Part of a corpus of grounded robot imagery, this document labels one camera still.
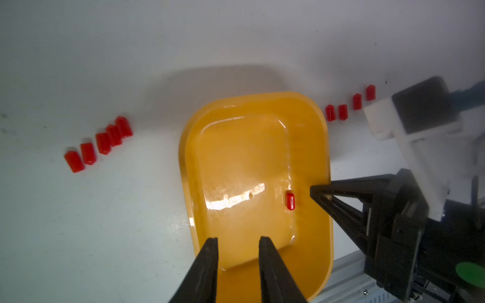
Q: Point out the red screw protection sleeve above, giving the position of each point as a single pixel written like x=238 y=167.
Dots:
x=330 y=113

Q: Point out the red sleeve alone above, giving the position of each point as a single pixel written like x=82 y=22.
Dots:
x=290 y=201

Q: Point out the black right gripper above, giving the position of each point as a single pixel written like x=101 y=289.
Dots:
x=448 y=253

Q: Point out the aluminium front rail frame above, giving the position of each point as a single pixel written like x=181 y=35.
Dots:
x=349 y=283

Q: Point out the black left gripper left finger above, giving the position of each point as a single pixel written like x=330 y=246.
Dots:
x=200 y=283

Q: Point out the yellow plastic storage tray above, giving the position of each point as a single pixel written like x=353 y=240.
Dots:
x=238 y=159

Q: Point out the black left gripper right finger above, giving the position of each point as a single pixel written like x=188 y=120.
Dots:
x=277 y=284

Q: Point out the red sleeve row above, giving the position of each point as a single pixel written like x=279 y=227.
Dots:
x=343 y=113
x=357 y=102
x=124 y=127
x=88 y=153
x=370 y=93
x=114 y=135
x=103 y=143

